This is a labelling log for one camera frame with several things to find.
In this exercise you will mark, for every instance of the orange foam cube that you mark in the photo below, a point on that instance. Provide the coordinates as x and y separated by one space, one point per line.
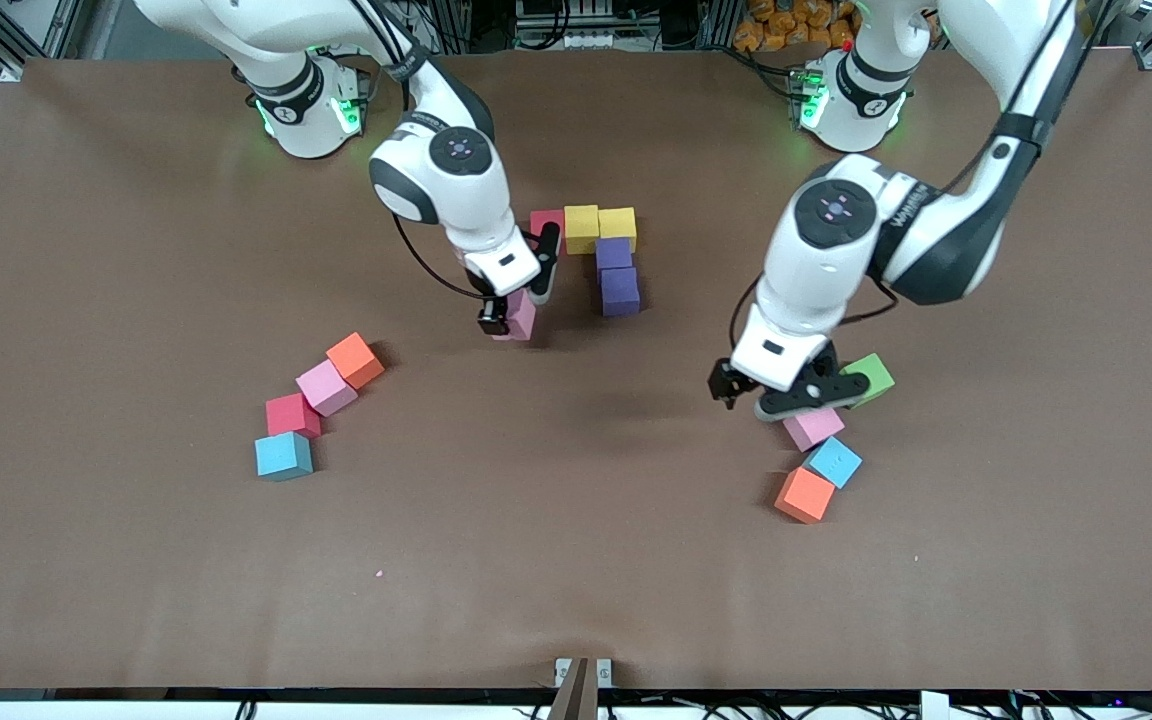
355 360
804 495

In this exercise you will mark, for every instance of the yellow foam cube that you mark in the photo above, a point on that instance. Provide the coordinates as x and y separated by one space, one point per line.
582 225
618 225

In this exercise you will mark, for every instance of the white power strip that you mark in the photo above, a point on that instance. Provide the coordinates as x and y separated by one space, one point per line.
406 30

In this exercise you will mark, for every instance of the small white box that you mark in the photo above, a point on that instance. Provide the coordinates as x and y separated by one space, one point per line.
934 705

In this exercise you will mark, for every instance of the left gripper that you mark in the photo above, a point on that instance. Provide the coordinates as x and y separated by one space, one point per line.
723 382

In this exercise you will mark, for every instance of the blue foam cube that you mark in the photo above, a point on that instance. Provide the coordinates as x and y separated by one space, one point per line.
282 454
834 462

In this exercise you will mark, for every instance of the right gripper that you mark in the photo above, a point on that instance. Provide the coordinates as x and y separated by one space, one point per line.
492 316

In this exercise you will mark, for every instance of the purple foam cube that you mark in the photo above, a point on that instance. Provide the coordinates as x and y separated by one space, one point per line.
621 292
614 253

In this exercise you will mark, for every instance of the red foam cube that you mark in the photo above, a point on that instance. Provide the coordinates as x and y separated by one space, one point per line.
288 414
544 218

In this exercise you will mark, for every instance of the green foam cube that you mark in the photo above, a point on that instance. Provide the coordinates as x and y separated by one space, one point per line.
878 378

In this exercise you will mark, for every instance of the metal table edge bracket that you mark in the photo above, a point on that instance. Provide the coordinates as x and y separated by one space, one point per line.
583 680

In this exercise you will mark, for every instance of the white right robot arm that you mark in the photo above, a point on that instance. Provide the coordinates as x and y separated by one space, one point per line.
436 190

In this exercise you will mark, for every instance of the orange snack bag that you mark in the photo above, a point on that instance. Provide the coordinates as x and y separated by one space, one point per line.
786 25

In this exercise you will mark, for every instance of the pink foam cube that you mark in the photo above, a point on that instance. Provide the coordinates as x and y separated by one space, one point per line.
326 387
524 318
816 430

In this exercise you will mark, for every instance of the brown table cover sheet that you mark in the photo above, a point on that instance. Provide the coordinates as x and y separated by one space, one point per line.
576 580

